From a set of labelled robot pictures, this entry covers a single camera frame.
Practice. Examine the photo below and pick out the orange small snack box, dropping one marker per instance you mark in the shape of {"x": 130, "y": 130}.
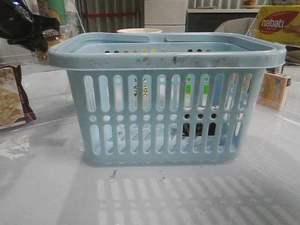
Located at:
{"x": 273, "y": 91}

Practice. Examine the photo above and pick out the clear acrylic right shelf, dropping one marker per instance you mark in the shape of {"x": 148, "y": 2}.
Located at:
{"x": 279, "y": 52}

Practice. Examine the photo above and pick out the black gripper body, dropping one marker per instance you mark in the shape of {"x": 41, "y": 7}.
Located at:
{"x": 19, "y": 26}
{"x": 199, "y": 128}

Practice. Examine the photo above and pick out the maroon cracker snack bag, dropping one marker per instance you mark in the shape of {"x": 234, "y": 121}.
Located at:
{"x": 15, "y": 107}

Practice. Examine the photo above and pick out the dark grey cabinet counter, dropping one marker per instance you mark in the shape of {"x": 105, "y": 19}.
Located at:
{"x": 207, "y": 20}

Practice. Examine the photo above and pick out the light blue plastic basket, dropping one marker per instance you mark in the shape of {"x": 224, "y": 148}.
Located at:
{"x": 134, "y": 92}

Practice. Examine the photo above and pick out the clear acrylic display shelf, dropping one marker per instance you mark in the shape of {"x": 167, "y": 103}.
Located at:
{"x": 14, "y": 55}

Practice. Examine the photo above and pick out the yellow nabati wafer box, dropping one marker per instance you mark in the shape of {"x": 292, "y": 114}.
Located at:
{"x": 279, "y": 24}

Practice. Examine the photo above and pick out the packaged bread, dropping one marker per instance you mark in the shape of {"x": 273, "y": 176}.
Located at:
{"x": 52, "y": 38}

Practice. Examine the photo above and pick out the fruit plate on counter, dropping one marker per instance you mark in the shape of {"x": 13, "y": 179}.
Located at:
{"x": 249, "y": 4}

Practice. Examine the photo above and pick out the grey armchair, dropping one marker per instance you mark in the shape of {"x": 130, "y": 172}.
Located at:
{"x": 238, "y": 26}

